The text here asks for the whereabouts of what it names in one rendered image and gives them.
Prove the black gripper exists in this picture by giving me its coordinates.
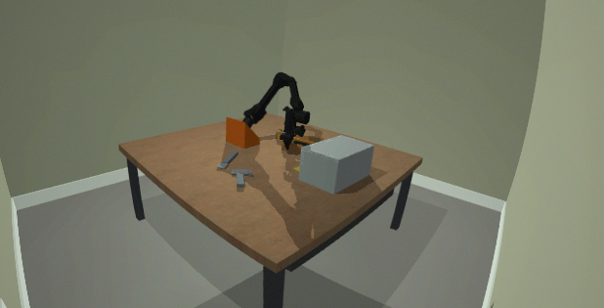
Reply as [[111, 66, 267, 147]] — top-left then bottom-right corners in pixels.
[[280, 121, 296, 150]]

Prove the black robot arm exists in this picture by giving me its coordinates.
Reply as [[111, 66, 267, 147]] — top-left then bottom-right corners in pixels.
[[243, 72, 310, 137]]

